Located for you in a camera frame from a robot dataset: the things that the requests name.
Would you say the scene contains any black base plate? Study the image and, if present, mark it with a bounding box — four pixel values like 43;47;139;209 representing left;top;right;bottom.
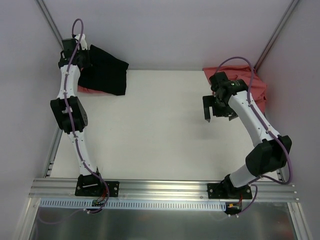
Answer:
74;177;120;198
206;182;253;200

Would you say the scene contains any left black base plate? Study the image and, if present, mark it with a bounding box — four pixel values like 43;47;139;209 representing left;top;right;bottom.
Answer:
74;177;120;198

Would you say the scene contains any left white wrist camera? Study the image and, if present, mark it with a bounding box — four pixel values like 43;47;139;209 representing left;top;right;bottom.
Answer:
74;34;89;51

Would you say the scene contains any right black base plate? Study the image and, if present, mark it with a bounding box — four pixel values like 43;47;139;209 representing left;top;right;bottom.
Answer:
206;182;253;200

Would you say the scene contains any folded red t shirt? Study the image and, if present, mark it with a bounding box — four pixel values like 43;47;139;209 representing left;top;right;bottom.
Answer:
77;85;109;95

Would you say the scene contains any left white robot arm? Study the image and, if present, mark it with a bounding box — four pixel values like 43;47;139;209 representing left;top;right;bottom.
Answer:
50;35;105;197

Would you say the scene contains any white slotted cable duct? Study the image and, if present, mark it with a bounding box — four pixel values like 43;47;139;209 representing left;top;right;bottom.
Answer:
39;198;226;212

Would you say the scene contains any black t shirt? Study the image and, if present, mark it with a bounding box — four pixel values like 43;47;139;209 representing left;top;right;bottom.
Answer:
78;44;129;96

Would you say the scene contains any aluminium front rail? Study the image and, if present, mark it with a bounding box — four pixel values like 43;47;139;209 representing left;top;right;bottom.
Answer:
28;178;300;203

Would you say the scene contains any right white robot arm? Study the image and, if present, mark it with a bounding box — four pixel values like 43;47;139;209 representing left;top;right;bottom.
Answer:
202;72;292;199

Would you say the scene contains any crumpled red t shirt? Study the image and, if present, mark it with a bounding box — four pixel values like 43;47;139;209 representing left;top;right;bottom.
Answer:
202;65;267;114

